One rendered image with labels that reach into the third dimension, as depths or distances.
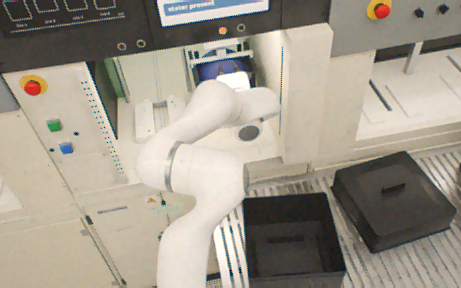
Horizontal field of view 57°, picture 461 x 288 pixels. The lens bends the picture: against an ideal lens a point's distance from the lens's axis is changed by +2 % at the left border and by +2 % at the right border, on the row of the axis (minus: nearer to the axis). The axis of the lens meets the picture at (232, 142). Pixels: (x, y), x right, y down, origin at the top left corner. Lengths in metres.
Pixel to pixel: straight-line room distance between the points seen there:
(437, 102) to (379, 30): 0.64
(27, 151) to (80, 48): 0.42
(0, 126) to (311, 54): 0.91
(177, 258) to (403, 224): 0.84
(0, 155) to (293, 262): 0.97
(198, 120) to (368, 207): 0.81
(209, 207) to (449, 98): 1.34
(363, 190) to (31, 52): 1.09
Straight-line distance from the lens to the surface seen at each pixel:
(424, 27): 1.40
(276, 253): 1.44
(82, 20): 1.13
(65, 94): 1.28
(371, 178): 1.54
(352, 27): 1.28
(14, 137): 1.40
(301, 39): 1.18
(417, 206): 1.51
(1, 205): 1.72
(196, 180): 0.77
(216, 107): 0.83
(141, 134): 1.66
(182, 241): 0.81
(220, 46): 1.50
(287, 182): 1.62
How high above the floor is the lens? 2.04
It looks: 47 degrees down
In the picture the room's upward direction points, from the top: 5 degrees counter-clockwise
